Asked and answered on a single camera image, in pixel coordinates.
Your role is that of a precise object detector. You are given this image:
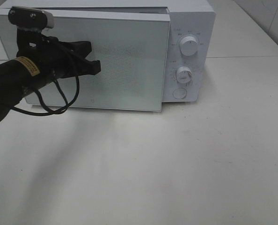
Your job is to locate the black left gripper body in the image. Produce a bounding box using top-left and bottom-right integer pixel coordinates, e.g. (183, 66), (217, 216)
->
(16, 29), (83, 79)

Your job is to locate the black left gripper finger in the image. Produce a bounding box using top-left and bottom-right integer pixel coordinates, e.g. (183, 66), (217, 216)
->
(69, 60), (101, 76)
(70, 41), (92, 58)

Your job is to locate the white microwave door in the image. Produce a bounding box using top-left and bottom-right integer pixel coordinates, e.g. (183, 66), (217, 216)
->
(0, 8), (171, 113)

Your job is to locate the round white door button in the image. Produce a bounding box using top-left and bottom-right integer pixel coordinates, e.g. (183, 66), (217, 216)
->
(173, 88), (187, 99)

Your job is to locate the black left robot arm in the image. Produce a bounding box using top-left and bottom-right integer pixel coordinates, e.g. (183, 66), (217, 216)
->
(0, 30), (101, 122)

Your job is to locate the lower white microwave knob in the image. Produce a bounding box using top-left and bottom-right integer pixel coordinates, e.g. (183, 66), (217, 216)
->
(176, 66), (193, 83)

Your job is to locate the white microwave knob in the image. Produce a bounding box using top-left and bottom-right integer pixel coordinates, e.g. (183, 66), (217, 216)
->
(176, 66), (193, 83)
(179, 34), (199, 56)

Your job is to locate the upper white microwave knob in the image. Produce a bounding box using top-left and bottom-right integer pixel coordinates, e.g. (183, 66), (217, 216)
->
(179, 34), (199, 56)

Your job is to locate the white microwave oven body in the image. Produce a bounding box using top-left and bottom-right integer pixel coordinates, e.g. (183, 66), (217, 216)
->
(0, 0), (215, 104)

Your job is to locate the black left camera cable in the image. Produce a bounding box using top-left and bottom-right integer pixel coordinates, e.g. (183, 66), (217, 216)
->
(12, 35), (80, 116)

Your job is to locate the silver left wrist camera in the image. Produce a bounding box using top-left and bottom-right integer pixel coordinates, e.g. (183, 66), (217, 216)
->
(8, 6), (54, 30)

